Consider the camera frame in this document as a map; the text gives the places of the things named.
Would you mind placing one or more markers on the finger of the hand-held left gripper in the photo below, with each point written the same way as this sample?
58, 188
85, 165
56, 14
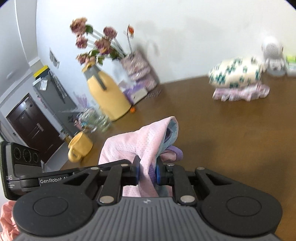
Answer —
104, 164

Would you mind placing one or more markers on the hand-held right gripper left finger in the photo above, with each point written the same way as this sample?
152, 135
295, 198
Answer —
137, 171

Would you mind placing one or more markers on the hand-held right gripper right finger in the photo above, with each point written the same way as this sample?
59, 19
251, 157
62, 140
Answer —
158, 172

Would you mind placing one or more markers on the pink and blue pastel garment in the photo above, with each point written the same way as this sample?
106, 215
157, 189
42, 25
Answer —
138, 148

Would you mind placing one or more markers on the yellow mug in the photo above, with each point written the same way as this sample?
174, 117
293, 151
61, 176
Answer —
79, 146

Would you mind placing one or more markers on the dark brown door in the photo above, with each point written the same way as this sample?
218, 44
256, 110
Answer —
30, 127

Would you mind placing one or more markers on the clear plastic organizer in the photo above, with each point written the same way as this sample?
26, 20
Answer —
84, 119

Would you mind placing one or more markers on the small orange object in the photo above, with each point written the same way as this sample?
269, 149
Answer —
132, 110

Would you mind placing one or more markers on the yellow thermos jug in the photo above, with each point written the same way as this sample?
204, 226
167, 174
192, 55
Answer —
107, 97

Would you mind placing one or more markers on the purple feathery decoration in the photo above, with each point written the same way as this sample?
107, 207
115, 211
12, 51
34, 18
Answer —
81, 99

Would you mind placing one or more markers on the purple tissue box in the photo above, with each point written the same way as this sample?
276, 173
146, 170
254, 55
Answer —
136, 92

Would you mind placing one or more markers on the grey refrigerator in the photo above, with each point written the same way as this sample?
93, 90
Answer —
54, 97

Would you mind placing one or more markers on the white paper sheet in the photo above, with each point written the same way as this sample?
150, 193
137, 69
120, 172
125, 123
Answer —
43, 84

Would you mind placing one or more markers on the yellow and black box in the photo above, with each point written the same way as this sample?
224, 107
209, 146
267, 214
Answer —
40, 71

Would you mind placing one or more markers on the purple knitted vase cover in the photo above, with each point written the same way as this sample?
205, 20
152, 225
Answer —
141, 69

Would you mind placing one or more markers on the pink floral folded cloth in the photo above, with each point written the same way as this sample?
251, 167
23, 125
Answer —
240, 92

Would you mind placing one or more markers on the dried rose bouquet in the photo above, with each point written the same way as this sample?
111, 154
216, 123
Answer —
99, 44

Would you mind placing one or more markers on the cream green-flowered folded cloth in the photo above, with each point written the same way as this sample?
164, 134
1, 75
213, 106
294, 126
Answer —
238, 71

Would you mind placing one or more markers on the white astronaut speaker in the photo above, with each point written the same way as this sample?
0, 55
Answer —
272, 54

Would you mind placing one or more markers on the wall poster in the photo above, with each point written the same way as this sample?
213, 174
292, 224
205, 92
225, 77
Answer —
54, 58

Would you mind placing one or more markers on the small boxes by wall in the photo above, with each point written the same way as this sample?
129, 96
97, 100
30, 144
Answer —
291, 61

